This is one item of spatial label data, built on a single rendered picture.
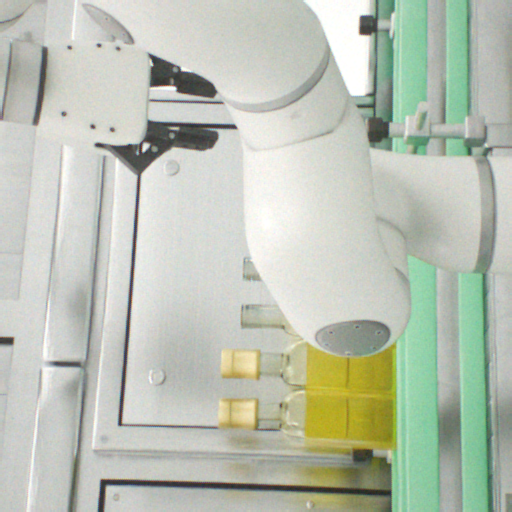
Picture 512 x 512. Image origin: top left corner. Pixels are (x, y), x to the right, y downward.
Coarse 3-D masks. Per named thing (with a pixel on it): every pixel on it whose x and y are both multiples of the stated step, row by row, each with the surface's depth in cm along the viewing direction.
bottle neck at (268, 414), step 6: (258, 408) 149; (264, 408) 149; (270, 408) 149; (276, 408) 149; (258, 414) 149; (264, 414) 149; (270, 414) 149; (276, 414) 149; (258, 420) 149; (264, 420) 149; (270, 420) 149; (276, 420) 149; (258, 426) 149; (264, 426) 149; (270, 426) 149; (276, 426) 149
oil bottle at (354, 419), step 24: (288, 408) 148; (312, 408) 148; (336, 408) 148; (360, 408) 148; (384, 408) 147; (288, 432) 148; (312, 432) 147; (336, 432) 147; (360, 432) 147; (384, 432) 147
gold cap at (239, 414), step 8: (224, 400) 150; (232, 400) 150; (240, 400) 150; (248, 400) 150; (256, 400) 150; (224, 408) 149; (232, 408) 149; (240, 408) 149; (248, 408) 149; (256, 408) 149; (224, 416) 149; (232, 416) 149; (240, 416) 149; (248, 416) 149; (256, 416) 148; (224, 424) 149; (232, 424) 149; (240, 424) 149; (248, 424) 149; (256, 424) 149
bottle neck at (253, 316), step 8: (248, 304) 154; (264, 304) 154; (248, 312) 152; (256, 312) 153; (264, 312) 152; (272, 312) 153; (280, 312) 152; (248, 320) 152; (256, 320) 153; (264, 320) 152; (272, 320) 152; (280, 320) 152; (248, 328) 153; (256, 328) 154; (264, 328) 153; (272, 328) 153; (280, 328) 153
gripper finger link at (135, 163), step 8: (104, 144) 126; (112, 152) 126; (120, 152) 125; (128, 152) 125; (144, 152) 126; (120, 160) 126; (128, 160) 125; (136, 160) 125; (144, 160) 126; (152, 160) 126; (128, 168) 126; (136, 168) 125; (144, 168) 126
